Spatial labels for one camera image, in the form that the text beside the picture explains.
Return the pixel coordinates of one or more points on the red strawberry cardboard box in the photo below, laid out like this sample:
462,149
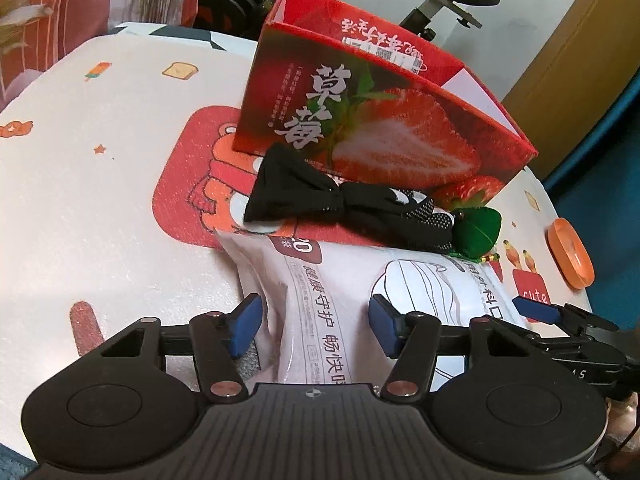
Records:
400,125

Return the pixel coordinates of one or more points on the white printed tablecloth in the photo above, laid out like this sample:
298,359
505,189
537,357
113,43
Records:
100,210

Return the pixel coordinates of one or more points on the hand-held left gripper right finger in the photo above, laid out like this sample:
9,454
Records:
386,325

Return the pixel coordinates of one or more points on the yellow wooden panel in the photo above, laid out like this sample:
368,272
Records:
575,60

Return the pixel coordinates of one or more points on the orange plastic dish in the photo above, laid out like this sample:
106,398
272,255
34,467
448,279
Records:
570,255

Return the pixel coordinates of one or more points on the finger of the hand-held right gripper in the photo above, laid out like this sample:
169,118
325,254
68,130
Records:
537,310

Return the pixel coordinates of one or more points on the blue panel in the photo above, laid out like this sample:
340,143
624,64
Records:
600,140

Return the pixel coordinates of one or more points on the green plush leaf charm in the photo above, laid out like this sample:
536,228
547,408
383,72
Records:
477,232

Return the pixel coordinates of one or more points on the white face mask packet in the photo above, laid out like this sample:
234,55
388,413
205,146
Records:
325,285

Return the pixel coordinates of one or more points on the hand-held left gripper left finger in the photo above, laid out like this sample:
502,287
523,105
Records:
245,325

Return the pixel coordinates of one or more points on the black dotted cloth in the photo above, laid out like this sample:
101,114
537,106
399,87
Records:
300,190

